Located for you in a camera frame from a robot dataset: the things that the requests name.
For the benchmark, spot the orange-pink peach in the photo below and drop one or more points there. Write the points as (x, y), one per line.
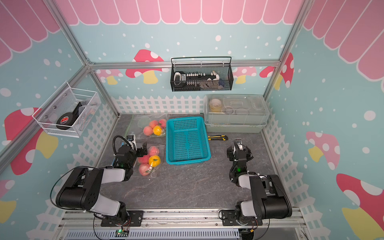
(153, 124)

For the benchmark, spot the blue stick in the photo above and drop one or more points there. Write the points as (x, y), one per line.
(134, 172)

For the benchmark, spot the black tape measure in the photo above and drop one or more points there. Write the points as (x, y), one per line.
(66, 121)

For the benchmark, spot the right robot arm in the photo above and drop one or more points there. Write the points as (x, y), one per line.
(269, 199)

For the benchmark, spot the black wire wall basket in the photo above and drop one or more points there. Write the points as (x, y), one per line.
(218, 65)

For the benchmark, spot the teal plastic basket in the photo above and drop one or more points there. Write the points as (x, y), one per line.
(187, 141)

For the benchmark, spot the yellow black utility knife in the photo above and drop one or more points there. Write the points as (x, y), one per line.
(218, 138)

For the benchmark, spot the clear plastic storage box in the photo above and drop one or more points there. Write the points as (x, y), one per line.
(235, 113)

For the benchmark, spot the black power strip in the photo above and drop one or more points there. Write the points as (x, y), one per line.
(195, 80)

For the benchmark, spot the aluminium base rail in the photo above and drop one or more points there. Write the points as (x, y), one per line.
(182, 224)

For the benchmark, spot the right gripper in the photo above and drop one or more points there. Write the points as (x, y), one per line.
(231, 153)

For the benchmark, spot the white wire wall basket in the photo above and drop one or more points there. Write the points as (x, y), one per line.
(68, 111)

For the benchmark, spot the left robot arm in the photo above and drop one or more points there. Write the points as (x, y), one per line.
(81, 190)

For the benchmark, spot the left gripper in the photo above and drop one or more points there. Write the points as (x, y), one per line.
(139, 150)

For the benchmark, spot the yellow peach with leaf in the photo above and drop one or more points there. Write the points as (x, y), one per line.
(154, 161)

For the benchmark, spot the pink peach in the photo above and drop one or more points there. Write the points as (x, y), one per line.
(152, 151)
(162, 123)
(144, 159)
(145, 169)
(147, 131)

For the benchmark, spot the clear green zip-top bag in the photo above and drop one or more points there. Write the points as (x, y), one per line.
(138, 122)

